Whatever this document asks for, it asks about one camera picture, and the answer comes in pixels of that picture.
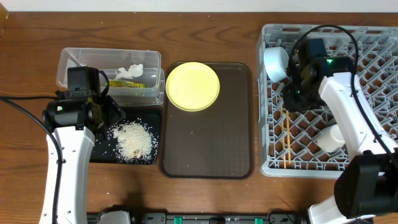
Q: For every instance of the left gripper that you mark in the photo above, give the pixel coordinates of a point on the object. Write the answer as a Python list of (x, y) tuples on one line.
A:
[(112, 109)]

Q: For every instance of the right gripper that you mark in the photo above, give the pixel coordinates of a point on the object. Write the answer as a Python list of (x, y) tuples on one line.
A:
[(291, 104)]

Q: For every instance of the wooden chopstick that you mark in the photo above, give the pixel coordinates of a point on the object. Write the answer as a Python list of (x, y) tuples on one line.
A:
[(283, 140), (288, 135)]

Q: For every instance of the green snack wrapper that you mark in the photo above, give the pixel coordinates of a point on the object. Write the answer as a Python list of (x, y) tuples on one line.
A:
[(126, 84)]

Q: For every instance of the pile of rice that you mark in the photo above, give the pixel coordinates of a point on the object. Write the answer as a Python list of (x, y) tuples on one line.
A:
[(135, 144)]

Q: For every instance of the light blue bowl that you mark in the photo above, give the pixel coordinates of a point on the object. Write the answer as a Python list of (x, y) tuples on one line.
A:
[(275, 63)]

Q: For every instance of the white tissue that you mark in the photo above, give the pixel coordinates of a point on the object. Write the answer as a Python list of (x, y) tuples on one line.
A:
[(133, 72)]

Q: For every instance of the small pale green cup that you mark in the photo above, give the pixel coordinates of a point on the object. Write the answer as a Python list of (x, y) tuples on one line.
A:
[(331, 139)]

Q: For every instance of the yellow round plate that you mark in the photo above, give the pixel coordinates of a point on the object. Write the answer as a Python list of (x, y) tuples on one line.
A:
[(192, 86)]

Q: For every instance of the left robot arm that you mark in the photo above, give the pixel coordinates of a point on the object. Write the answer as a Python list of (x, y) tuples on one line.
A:
[(74, 127)]

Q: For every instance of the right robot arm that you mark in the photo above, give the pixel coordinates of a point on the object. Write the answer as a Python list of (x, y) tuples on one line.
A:
[(368, 185)]

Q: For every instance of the black waste tray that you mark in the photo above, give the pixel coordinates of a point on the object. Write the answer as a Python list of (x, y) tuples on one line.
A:
[(103, 149)]

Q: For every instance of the clear plastic waste bin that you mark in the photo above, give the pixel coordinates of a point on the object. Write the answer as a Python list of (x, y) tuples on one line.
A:
[(109, 61)]

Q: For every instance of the grey dishwasher rack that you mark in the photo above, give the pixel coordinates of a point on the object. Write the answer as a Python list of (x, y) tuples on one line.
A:
[(377, 72)]

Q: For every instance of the brown plastic serving tray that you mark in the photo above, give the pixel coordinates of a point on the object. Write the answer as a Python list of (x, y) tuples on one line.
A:
[(214, 143)]

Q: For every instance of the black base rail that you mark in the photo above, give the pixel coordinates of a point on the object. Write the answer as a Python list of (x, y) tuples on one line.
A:
[(120, 214)]

